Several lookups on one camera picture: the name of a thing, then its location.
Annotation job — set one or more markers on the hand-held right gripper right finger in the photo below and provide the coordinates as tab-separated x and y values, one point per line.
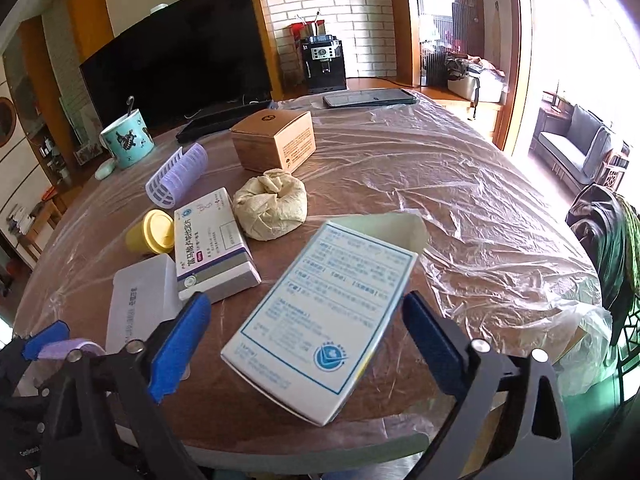
435	350

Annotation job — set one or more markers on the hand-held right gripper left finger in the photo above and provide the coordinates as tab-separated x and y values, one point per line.
180	345

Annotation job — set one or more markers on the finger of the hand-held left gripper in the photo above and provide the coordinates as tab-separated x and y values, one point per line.
45	339

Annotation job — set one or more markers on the white translucent plastic box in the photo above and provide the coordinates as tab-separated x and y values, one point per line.
142	300

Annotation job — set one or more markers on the yellow plastic cup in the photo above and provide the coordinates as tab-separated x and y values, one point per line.
150	232

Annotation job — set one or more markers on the white and blue medicine box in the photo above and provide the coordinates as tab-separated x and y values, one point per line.
320	320

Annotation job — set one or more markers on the beige cloth bundle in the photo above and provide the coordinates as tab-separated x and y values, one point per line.
272	205

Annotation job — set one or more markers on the brown cardboard box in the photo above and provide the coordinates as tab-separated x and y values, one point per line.
270	140

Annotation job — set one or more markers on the white and purple medicine box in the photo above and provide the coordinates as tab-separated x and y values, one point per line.
210	240

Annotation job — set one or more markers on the beige paper sheet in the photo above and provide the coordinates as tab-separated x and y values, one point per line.
400	230

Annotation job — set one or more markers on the white plastic bag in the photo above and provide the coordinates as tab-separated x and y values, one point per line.
585	345

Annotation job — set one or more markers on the wooden shelf unit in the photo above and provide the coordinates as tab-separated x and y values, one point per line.
40	160

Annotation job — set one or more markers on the dark jacket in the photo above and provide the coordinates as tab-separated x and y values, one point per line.
592	230

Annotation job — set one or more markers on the teal patterned mug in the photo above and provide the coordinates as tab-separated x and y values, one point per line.
127	142

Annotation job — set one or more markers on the green cloth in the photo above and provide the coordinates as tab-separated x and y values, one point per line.
627	250

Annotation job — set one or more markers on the black flat remote case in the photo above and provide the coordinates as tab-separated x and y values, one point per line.
225	120

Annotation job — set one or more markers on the grey sofa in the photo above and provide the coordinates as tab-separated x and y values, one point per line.
575	150

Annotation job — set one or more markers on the metal spoon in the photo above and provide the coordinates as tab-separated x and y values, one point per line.
130	106

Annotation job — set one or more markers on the wooden low cabinet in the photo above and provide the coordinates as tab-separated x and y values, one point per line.
450	97

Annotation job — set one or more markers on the black tablet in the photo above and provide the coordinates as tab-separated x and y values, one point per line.
370	97

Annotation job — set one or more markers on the white bag with clutter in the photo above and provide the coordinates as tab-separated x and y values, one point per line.
470	77

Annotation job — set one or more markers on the black television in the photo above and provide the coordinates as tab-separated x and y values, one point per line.
180	60

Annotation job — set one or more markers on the black coffee machine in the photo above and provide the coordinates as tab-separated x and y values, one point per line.
325	67

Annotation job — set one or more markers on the small white device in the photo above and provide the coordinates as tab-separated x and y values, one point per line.
159	9

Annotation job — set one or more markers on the utensil holder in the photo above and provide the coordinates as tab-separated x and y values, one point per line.
311	25

